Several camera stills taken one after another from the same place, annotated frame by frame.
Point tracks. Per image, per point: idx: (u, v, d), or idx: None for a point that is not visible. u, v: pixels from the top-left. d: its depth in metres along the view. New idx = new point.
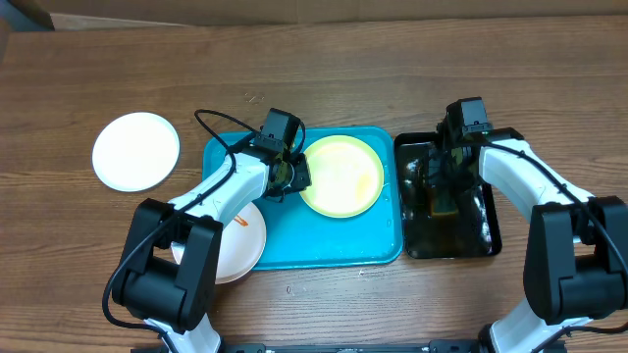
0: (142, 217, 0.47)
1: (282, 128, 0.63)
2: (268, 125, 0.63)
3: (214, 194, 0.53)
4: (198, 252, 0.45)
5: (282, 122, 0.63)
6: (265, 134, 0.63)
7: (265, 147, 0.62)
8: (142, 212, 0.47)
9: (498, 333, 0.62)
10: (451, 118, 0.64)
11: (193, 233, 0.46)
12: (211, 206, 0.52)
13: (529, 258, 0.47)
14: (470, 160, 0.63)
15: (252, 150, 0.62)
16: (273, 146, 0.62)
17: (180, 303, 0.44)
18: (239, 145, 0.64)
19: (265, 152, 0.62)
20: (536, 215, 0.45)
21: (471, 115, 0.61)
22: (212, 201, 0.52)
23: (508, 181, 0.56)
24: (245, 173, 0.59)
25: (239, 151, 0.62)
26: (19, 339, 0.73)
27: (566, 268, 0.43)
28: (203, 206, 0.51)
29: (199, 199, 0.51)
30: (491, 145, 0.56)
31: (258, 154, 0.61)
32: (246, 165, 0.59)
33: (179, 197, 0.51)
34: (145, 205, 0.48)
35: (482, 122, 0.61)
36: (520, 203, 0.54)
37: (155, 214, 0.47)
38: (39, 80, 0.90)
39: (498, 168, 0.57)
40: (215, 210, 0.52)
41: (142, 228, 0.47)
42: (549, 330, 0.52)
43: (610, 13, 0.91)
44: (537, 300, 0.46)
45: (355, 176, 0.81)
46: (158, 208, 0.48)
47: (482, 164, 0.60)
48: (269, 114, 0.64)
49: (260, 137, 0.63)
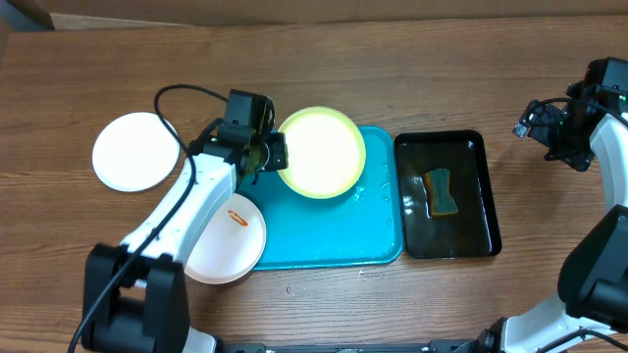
0: (94, 267, 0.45)
1: (246, 113, 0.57)
2: (230, 111, 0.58)
3: (173, 220, 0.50)
4: (158, 300, 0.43)
5: (245, 104, 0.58)
6: (227, 121, 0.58)
7: (231, 139, 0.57)
8: (92, 261, 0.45)
9: (511, 326, 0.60)
10: (592, 75, 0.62)
11: (151, 281, 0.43)
12: (170, 240, 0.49)
13: (580, 247, 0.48)
14: (592, 120, 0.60)
15: (214, 147, 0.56)
16: (238, 134, 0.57)
17: (151, 349, 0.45)
18: (198, 141, 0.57)
19: (230, 145, 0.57)
20: (613, 214, 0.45)
21: (612, 76, 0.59)
22: (170, 230, 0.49)
23: (610, 164, 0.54)
24: (209, 181, 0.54)
25: (199, 152, 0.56)
26: (19, 339, 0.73)
27: (611, 272, 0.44)
28: (161, 241, 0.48)
29: (155, 234, 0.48)
30: (616, 115, 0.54)
31: (222, 149, 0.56)
32: (209, 170, 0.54)
33: (132, 236, 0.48)
34: (94, 253, 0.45)
35: (621, 88, 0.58)
36: (608, 186, 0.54)
37: (106, 264, 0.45)
38: (39, 80, 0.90)
39: (610, 146, 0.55)
40: (175, 244, 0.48)
41: (97, 279, 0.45)
42: (565, 328, 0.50)
43: (610, 14, 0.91)
44: (564, 286, 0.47)
45: (335, 150, 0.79)
46: (109, 256, 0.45)
47: (598, 130, 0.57)
48: (231, 97, 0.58)
49: (224, 126, 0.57)
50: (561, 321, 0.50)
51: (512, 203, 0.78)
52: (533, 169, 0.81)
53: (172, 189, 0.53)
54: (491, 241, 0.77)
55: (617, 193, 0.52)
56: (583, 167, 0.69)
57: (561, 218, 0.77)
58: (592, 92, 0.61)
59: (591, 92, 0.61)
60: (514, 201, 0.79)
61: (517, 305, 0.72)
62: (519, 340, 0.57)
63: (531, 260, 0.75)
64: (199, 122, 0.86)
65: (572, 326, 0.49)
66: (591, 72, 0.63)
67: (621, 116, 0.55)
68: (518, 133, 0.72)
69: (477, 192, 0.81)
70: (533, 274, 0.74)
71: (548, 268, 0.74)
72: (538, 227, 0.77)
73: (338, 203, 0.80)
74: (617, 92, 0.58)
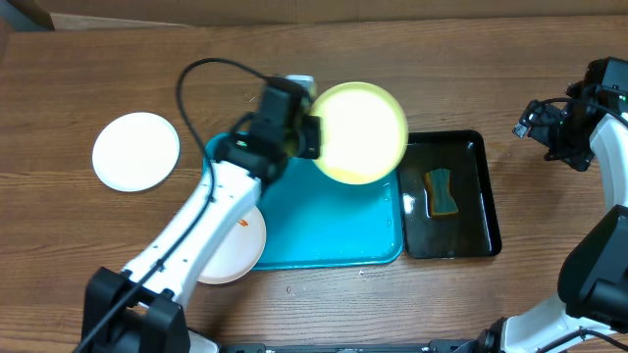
0: (95, 290, 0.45)
1: (281, 112, 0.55)
2: (265, 107, 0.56)
3: (183, 246, 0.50)
4: (154, 334, 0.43)
5: (281, 101, 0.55)
6: (262, 118, 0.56)
7: (264, 137, 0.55)
8: (95, 284, 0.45)
9: (511, 326, 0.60)
10: (591, 75, 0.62)
11: (150, 317, 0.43)
12: (176, 268, 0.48)
13: (580, 247, 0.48)
14: (592, 120, 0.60)
15: (241, 153, 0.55)
16: (272, 136, 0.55)
17: None
18: (226, 143, 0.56)
19: (261, 152, 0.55)
20: (613, 214, 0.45)
21: (611, 77, 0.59)
22: (178, 260, 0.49)
23: (609, 163, 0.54)
24: (225, 202, 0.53)
25: (227, 155, 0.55)
26: (19, 339, 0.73)
27: (610, 272, 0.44)
28: (166, 272, 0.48)
29: (159, 265, 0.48)
30: (615, 115, 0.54)
31: (252, 156, 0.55)
32: (229, 185, 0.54)
33: (138, 262, 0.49)
34: (99, 277, 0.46)
35: (620, 88, 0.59)
36: (608, 186, 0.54)
37: (109, 289, 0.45)
38: (39, 80, 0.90)
39: (610, 145, 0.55)
40: (182, 273, 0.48)
41: (98, 303, 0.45)
42: (565, 328, 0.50)
43: (610, 14, 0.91)
44: (564, 286, 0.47)
45: (371, 129, 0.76)
46: (110, 282, 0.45)
47: (597, 130, 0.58)
48: (269, 90, 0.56)
49: (256, 124, 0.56)
50: (561, 321, 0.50)
51: (512, 204, 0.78)
52: (533, 169, 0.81)
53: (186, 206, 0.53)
54: (491, 240, 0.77)
55: (617, 193, 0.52)
56: (583, 167, 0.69)
57: (561, 218, 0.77)
58: (591, 92, 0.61)
59: (591, 92, 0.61)
60: (514, 201, 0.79)
61: (517, 305, 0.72)
62: (519, 340, 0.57)
63: (531, 260, 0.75)
64: (199, 122, 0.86)
65: (572, 326, 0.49)
66: (591, 72, 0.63)
67: (621, 116, 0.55)
68: (518, 133, 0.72)
69: (477, 192, 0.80)
70: (533, 274, 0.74)
71: (548, 268, 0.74)
72: (538, 227, 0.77)
73: (338, 203, 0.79)
74: (617, 92, 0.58)
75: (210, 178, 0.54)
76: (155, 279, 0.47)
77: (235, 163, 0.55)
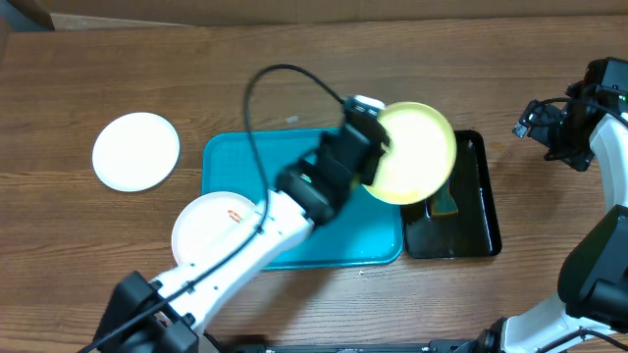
0: (125, 291, 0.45)
1: (353, 156, 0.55)
2: (340, 144, 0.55)
3: (218, 273, 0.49)
4: None
5: (357, 144, 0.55)
6: (335, 156, 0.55)
7: (331, 177, 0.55)
8: (127, 285, 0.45)
9: (511, 326, 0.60)
10: (591, 75, 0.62)
11: (169, 337, 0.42)
12: (204, 295, 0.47)
13: (581, 247, 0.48)
14: (592, 119, 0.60)
15: (304, 186, 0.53)
16: (340, 176, 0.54)
17: None
18: (290, 173, 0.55)
19: (325, 191, 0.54)
20: (613, 214, 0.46)
21: (611, 77, 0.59)
22: (209, 286, 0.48)
23: (610, 163, 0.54)
24: (272, 237, 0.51)
25: (289, 185, 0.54)
26: (19, 339, 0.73)
27: (610, 272, 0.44)
28: (193, 294, 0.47)
29: (189, 287, 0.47)
30: (615, 115, 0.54)
31: (316, 194, 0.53)
32: (281, 221, 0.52)
33: (171, 276, 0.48)
34: (133, 279, 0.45)
35: (620, 88, 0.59)
36: (608, 186, 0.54)
37: (137, 296, 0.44)
38: (39, 80, 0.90)
39: (610, 145, 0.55)
40: (208, 302, 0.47)
41: (125, 306, 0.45)
42: (565, 328, 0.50)
43: (610, 14, 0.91)
44: (564, 286, 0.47)
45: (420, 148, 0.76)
46: (141, 287, 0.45)
47: (597, 130, 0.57)
48: (348, 130, 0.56)
49: (329, 162, 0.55)
50: (561, 321, 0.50)
51: (512, 204, 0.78)
52: (533, 169, 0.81)
53: (235, 232, 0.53)
54: (491, 240, 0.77)
55: (617, 193, 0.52)
56: (583, 167, 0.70)
57: (561, 218, 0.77)
58: (591, 92, 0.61)
59: (591, 92, 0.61)
60: (514, 201, 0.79)
61: (517, 305, 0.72)
62: (519, 340, 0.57)
63: (531, 260, 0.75)
64: (199, 122, 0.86)
65: (572, 326, 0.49)
66: (591, 72, 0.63)
67: (621, 116, 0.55)
68: (518, 133, 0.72)
69: (477, 192, 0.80)
70: (533, 274, 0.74)
71: (548, 268, 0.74)
72: (538, 227, 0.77)
73: None
74: (617, 91, 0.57)
75: (264, 208, 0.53)
76: (181, 298, 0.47)
77: (297, 198, 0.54)
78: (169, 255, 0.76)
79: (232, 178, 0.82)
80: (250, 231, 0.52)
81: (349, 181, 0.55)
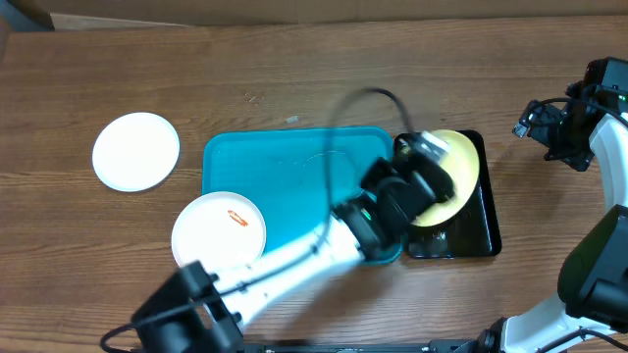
0: (186, 278, 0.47)
1: (416, 204, 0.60)
2: (406, 190, 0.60)
3: (272, 281, 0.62)
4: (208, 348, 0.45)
5: (421, 195, 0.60)
6: (397, 201, 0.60)
7: (391, 222, 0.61)
8: (190, 274, 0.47)
9: (510, 326, 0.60)
10: (591, 75, 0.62)
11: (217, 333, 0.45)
12: (255, 296, 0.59)
13: (579, 247, 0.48)
14: (592, 120, 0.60)
15: (358, 221, 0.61)
16: (398, 222, 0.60)
17: None
18: (352, 205, 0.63)
19: (381, 229, 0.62)
20: (613, 214, 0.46)
21: (610, 77, 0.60)
22: (262, 291, 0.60)
23: (610, 163, 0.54)
24: (323, 262, 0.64)
25: (348, 218, 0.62)
26: (19, 339, 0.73)
27: (611, 272, 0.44)
28: (245, 296, 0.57)
29: (242, 288, 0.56)
30: (615, 115, 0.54)
31: (372, 232, 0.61)
32: (335, 248, 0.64)
33: (235, 271, 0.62)
34: (194, 267, 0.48)
35: (620, 88, 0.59)
36: (608, 187, 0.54)
37: (195, 285, 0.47)
38: (39, 80, 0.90)
39: (610, 146, 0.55)
40: (258, 300, 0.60)
41: (183, 291, 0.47)
42: (565, 328, 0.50)
43: (611, 14, 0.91)
44: (564, 286, 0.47)
45: None
46: (202, 280, 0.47)
47: (597, 130, 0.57)
48: (419, 180, 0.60)
49: (387, 206, 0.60)
50: (561, 321, 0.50)
51: (512, 203, 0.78)
52: (533, 169, 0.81)
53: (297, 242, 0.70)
54: (490, 239, 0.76)
55: (618, 193, 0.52)
56: (583, 168, 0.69)
57: (561, 218, 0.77)
58: (592, 92, 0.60)
59: (591, 93, 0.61)
60: (514, 201, 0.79)
61: (517, 305, 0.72)
62: (519, 340, 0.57)
63: (531, 260, 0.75)
64: (199, 122, 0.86)
65: (572, 326, 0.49)
66: (591, 72, 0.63)
67: (621, 116, 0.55)
68: (518, 133, 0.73)
69: (477, 190, 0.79)
70: (533, 274, 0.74)
71: (548, 268, 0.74)
72: (538, 227, 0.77)
73: None
74: (617, 92, 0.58)
75: (323, 232, 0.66)
76: (235, 297, 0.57)
77: (354, 229, 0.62)
78: (169, 255, 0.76)
79: (232, 177, 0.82)
80: (309, 250, 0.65)
81: (409, 223, 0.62)
